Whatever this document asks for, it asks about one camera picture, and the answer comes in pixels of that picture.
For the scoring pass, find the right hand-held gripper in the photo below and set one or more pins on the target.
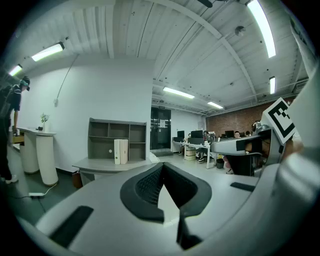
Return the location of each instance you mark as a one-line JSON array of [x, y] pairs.
[[276, 120]]

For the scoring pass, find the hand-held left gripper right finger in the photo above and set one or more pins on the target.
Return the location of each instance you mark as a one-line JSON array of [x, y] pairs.
[[225, 195]]

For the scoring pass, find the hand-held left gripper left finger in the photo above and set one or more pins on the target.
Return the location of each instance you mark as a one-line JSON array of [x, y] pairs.
[[105, 200]]

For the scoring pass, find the person's right forearm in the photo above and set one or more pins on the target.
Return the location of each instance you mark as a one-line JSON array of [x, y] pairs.
[[292, 148]]

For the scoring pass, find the black computer monitor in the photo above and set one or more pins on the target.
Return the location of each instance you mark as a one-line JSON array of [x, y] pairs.
[[229, 134], [180, 134], [196, 134]]

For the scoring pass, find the black waste bin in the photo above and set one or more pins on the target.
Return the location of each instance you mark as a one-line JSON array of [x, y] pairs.
[[220, 163]]

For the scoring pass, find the white office desk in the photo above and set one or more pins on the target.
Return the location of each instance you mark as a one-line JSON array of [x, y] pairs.
[[197, 145]]

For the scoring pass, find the dark desk partition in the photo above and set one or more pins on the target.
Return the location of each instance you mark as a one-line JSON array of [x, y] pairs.
[[196, 141]]

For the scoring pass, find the brown waste bin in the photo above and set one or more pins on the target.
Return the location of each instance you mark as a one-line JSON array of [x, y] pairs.
[[77, 180]]

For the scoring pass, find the grey wooden desk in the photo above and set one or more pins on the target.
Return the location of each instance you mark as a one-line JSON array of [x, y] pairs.
[[105, 165]]

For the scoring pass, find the light storage crate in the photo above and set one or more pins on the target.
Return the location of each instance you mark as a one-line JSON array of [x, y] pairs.
[[190, 153]]

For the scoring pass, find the ceiling tube light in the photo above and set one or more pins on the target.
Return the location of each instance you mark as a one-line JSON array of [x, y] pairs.
[[272, 85], [262, 27], [178, 92], [47, 52], [215, 105], [15, 70]]

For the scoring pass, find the white file binder green dot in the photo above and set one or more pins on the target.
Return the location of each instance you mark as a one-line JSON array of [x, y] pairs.
[[117, 152]]

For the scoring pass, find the grey desk shelf unit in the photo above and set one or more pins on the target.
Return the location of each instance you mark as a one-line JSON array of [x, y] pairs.
[[100, 150]]

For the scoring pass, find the beige file binder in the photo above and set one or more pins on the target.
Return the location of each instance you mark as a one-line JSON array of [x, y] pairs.
[[124, 152]]

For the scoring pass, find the black double door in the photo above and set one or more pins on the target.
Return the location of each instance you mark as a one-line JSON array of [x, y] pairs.
[[160, 135]]

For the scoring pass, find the white paper notice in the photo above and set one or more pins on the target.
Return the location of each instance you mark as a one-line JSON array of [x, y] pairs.
[[163, 123]]

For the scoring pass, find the white power strip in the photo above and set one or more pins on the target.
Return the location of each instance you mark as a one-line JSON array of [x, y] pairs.
[[36, 194]]

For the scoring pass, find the white curved counter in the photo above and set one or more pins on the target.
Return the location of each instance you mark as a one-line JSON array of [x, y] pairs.
[[46, 155]]

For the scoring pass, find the ceiling air vent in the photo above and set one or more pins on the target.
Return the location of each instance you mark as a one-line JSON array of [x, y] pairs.
[[302, 84]]

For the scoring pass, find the small plant in vase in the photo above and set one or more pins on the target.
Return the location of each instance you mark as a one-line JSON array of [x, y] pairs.
[[44, 117]]

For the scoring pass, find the light wooden box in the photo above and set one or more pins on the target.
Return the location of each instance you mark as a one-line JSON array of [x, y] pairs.
[[18, 138]]

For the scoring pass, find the round ceiling detector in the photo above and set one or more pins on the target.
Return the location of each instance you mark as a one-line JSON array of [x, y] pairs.
[[240, 31]]

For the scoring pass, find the black ceiling fixture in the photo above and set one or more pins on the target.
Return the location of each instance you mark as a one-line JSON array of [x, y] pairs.
[[205, 3]]

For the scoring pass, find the white wall junction box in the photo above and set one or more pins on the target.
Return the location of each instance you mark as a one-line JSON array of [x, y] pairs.
[[56, 103]]

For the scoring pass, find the grey wall conduit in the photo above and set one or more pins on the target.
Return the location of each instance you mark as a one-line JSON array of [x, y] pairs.
[[64, 78]]

